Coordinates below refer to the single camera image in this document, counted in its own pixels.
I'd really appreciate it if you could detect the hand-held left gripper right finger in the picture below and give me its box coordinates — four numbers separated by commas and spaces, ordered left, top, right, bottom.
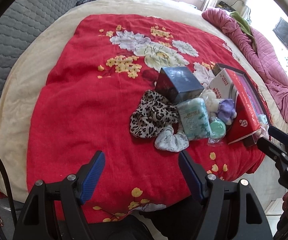
178, 150, 274, 240

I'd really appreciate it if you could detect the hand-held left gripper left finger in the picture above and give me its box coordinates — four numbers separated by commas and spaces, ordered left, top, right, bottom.
13, 151, 106, 240

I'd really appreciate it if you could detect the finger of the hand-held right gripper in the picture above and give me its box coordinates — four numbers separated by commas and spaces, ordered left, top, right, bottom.
268, 126, 288, 155
257, 137, 288, 170

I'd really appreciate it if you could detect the green tissue pack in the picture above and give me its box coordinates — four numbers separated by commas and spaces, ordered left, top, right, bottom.
177, 97, 212, 140
257, 114, 270, 132

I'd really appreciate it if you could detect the dark shallow tray box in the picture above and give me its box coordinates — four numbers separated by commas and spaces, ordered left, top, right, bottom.
212, 63, 272, 147

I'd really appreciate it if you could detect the red cardboard box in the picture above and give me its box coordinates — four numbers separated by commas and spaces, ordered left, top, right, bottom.
204, 69, 262, 145

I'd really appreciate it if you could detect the light floral scrunchie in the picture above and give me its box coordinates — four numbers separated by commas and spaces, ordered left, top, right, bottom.
155, 127, 190, 153

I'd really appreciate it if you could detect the teddy bear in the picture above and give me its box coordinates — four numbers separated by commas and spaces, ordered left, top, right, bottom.
201, 89, 237, 125

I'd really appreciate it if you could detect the leopard print scrunchie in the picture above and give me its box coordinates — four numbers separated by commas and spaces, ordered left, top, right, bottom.
129, 90, 180, 138

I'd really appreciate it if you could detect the dark blue box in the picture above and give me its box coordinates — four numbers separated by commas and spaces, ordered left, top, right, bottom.
155, 66, 204, 103

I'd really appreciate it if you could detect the pink book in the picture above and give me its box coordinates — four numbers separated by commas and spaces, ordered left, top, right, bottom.
241, 76, 266, 117

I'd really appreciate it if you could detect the green egg sponge in bag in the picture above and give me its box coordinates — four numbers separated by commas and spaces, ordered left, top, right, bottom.
207, 116, 228, 146

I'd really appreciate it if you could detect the pink quilted duvet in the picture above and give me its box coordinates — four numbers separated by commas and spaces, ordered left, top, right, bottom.
201, 7, 288, 123

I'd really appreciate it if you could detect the red floral blanket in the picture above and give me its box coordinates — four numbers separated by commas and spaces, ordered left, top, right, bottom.
26, 14, 272, 224

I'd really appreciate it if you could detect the green blanket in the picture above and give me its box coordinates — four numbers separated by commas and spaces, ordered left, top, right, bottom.
230, 11, 257, 48

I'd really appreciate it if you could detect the grey quilted headboard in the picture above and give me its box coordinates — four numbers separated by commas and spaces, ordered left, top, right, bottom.
0, 0, 88, 135

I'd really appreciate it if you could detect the black cable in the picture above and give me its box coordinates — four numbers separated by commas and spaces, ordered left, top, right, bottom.
0, 139, 18, 240

